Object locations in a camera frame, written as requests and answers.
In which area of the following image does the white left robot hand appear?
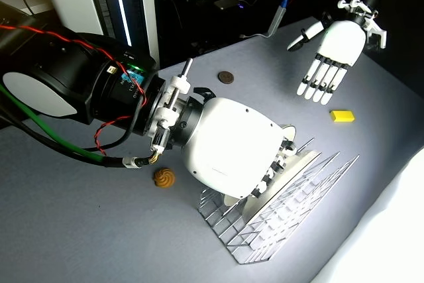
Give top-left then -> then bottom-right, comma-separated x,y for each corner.
286,19 -> 368,105

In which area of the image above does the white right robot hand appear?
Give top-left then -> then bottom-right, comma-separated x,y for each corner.
180,96 -> 298,201

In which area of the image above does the brown round cookie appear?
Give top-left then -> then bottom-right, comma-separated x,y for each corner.
217,70 -> 235,84

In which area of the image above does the yellow wooden block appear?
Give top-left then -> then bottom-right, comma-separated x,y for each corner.
329,109 -> 356,123

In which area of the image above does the orange swirl cookie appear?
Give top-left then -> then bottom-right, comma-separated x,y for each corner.
152,167 -> 176,189

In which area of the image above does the grey flat box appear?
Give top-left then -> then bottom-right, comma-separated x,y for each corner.
213,0 -> 242,11

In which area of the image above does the silver wire dish rack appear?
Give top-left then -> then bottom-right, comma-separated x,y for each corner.
197,137 -> 361,266

